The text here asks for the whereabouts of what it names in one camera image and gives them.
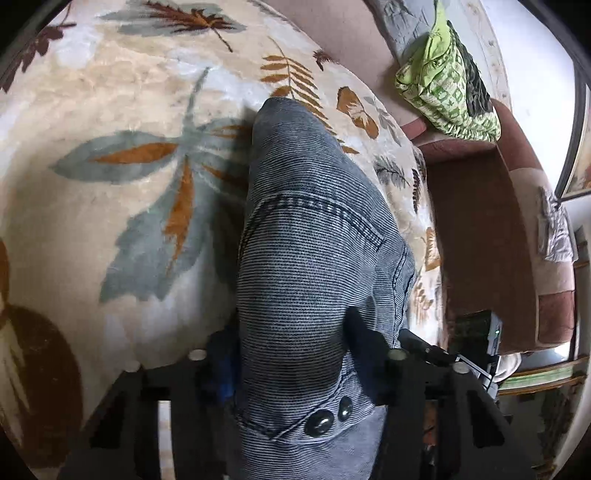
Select grey patterned cloth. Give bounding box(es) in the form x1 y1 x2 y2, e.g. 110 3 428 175
367 0 446 63

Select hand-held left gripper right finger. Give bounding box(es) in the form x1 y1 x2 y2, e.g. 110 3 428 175
342 305 539 480

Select framed wall picture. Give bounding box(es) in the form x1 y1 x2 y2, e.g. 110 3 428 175
554 58 591 201

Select grey-white crumpled cloth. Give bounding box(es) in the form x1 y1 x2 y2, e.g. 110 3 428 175
538 187 579 264

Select green patterned pillow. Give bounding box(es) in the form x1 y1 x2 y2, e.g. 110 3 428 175
394 0 502 143

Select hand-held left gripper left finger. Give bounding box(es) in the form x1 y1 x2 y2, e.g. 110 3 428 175
58 318 241 480

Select blue-grey denim pants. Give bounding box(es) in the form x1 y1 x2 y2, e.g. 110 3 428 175
228 97 419 480

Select cream leaf-print blanket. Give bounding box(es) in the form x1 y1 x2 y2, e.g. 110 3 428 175
0 0 446 476

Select green-edged low table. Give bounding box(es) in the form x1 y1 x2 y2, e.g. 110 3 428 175
496 355 580 398

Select brown and pink sofa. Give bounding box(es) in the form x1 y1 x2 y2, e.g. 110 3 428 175
263 0 578 356

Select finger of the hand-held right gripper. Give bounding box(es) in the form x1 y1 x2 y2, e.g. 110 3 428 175
398 329 462 367

